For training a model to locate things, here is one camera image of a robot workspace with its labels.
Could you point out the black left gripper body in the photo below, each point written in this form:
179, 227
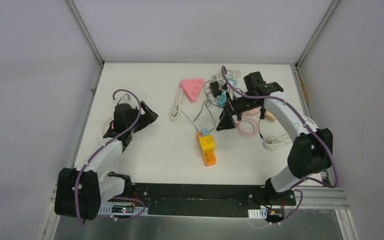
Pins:
138, 117

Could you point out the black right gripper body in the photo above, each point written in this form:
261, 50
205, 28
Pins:
240, 105

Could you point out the teal power strip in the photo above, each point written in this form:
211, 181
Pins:
223, 97

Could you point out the light blue plug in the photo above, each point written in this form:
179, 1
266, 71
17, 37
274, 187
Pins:
205, 132

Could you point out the yellow plug adapter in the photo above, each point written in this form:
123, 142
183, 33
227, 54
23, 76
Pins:
207, 144

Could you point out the black power adapter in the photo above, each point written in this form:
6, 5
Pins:
214, 87

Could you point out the orange power strip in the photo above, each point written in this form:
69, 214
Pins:
209, 159

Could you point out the pink triangular power strip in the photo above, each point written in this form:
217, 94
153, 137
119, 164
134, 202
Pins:
192, 88

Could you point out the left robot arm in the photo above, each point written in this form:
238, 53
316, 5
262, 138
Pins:
81, 190

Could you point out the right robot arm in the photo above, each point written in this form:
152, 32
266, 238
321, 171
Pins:
311, 150

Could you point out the beige plug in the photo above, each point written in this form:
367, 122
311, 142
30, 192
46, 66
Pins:
268, 115

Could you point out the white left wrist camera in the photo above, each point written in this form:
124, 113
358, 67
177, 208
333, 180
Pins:
124, 99

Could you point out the pink round cable reel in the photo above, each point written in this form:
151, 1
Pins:
248, 125

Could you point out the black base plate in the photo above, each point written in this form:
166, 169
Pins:
124, 207

